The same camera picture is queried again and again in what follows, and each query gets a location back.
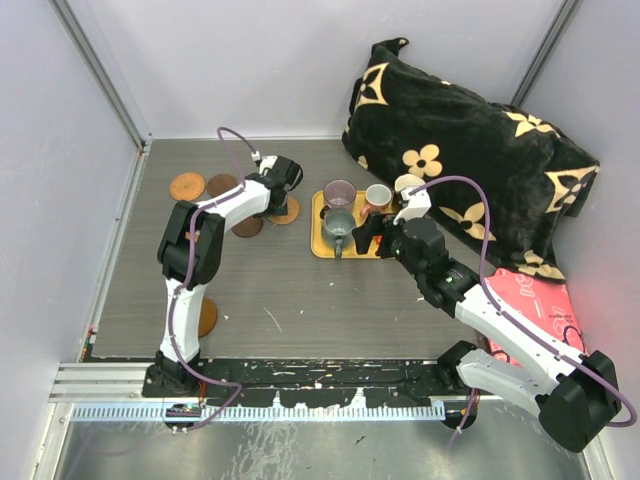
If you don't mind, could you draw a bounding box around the grey mug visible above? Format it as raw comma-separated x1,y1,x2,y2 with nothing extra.
320,207,356,259

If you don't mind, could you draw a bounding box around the black cup cream inside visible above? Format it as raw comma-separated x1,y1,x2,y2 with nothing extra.
394,173,425,202

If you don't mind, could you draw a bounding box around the light woven coaster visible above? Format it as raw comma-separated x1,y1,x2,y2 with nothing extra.
268,196,300,225

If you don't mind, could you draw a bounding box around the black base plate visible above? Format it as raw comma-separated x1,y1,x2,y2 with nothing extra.
142,358,470,408

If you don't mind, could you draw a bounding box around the dark brown wooden coaster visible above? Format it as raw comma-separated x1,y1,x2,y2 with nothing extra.
206,174,238,198

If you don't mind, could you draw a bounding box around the white cable duct rail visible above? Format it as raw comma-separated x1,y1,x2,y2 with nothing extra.
70,401,446,423

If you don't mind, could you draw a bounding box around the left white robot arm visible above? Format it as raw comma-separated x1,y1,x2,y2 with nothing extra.
143,156,303,396

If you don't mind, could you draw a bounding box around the pink mug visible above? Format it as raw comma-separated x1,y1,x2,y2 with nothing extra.
360,184,393,218

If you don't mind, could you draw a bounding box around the orange cork coaster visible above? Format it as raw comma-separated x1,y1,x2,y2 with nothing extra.
169,172,205,201

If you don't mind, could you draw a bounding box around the purple transparent cup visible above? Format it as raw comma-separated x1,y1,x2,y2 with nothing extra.
323,179,357,211

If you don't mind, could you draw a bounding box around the red patterned bag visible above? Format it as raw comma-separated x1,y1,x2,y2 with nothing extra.
486,268,587,353

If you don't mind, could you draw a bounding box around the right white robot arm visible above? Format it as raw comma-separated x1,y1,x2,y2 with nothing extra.
353,192,621,453

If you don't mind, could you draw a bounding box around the black floral pillow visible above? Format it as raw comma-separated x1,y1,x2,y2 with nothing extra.
342,37,600,284

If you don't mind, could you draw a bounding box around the grooved wooden coaster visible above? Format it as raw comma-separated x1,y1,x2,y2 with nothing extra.
198,297,218,338

